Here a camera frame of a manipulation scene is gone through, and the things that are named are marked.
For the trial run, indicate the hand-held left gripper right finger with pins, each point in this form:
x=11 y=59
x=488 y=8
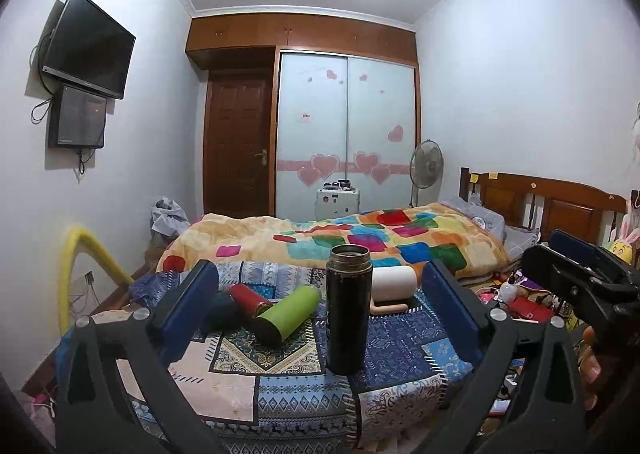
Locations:
x=452 y=314

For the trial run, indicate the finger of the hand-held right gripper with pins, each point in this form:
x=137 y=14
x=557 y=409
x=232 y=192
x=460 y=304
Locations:
x=552 y=274
x=575 y=244

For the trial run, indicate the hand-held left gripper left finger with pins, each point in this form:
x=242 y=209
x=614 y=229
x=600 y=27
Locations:
x=186 y=314

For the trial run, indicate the green cup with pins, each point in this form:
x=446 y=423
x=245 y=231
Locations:
x=287 y=314

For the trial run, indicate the dark teal cup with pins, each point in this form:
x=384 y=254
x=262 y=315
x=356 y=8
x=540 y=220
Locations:
x=225 y=311

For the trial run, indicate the red cup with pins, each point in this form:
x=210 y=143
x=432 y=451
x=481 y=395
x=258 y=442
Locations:
x=250 y=301

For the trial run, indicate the tall black thermos cup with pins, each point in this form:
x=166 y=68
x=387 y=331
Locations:
x=347 y=314

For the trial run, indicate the person's right hand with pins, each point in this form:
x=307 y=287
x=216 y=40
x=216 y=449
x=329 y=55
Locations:
x=591 y=369

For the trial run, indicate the red pouch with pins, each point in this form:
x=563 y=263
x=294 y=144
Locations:
x=530 y=309

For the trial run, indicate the small white bottle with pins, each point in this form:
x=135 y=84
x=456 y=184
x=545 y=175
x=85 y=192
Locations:
x=508 y=291

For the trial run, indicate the yellow plush bunny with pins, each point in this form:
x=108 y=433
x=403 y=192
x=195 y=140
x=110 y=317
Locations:
x=625 y=246

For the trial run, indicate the wooden bed headboard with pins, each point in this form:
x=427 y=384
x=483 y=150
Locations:
x=550 y=199

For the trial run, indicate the grey pillow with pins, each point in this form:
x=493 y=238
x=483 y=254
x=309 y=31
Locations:
x=482 y=221

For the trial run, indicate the pile of grey clothes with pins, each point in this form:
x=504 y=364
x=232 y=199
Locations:
x=170 y=219

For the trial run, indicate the yellow foam tube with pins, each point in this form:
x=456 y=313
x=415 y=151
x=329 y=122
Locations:
x=92 y=249

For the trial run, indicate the blue patchwork cloth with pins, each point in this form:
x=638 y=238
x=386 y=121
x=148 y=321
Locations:
x=290 y=399

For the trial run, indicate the standing fan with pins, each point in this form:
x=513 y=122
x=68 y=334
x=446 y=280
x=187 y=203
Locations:
x=426 y=164

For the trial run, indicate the colourful patch blanket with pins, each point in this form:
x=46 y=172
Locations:
x=320 y=239

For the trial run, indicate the dark jars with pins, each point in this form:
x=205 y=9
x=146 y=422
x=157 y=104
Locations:
x=340 y=184

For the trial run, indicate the brown wooden door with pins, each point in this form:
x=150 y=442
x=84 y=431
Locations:
x=237 y=143

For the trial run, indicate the wardrobe with heart stickers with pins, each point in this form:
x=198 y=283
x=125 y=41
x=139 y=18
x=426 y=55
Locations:
x=345 y=98

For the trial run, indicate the small wall-mounted monitor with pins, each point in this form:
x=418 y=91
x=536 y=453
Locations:
x=79 y=116

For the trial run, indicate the wall-mounted black television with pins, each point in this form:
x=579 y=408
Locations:
x=92 y=46

